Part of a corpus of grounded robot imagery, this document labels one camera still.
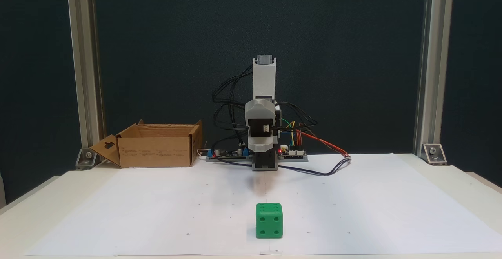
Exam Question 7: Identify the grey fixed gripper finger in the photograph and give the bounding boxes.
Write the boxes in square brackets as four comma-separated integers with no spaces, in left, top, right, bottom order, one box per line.
[248,137,275,152]

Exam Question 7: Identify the green die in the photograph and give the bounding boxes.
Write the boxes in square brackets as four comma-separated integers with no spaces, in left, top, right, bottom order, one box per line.
[256,203,284,239]

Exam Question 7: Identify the blue power circuit board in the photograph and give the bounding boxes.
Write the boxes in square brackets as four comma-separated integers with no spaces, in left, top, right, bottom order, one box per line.
[207,143,253,160]

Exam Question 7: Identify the brown cardboard box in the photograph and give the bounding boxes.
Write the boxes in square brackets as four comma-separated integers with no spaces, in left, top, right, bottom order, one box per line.
[89,119,204,169]

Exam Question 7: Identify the white paper sheet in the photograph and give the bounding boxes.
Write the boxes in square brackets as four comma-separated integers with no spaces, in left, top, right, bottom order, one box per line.
[25,153,502,256]

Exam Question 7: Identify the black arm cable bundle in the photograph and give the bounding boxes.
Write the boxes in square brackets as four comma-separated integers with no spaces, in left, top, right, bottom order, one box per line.
[212,65,255,159]
[275,102,318,132]

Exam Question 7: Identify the grey base plate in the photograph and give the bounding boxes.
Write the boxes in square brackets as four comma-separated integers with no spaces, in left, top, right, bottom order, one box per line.
[206,155,308,163]

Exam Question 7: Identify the circuit board with jumper wires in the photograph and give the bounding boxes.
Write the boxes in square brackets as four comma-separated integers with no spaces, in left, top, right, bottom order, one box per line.
[278,145,307,158]

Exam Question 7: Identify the yellow green blue jumper wires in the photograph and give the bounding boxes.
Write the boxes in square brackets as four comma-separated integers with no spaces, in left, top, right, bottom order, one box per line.
[280,120,304,150]

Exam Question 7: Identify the black cable with white connector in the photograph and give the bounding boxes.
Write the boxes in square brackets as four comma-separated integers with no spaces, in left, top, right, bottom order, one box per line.
[214,155,351,176]

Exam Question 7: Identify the orange and red wires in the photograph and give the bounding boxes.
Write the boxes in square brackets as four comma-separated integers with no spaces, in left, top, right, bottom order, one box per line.
[296,124,350,158]

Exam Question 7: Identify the metal corner bracket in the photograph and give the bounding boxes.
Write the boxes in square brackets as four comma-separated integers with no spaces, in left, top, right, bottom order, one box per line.
[75,148,98,170]
[422,143,447,165]

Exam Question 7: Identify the aluminium frame post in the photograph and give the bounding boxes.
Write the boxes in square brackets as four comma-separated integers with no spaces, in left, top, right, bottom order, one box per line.
[66,0,105,156]
[413,0,455,158]

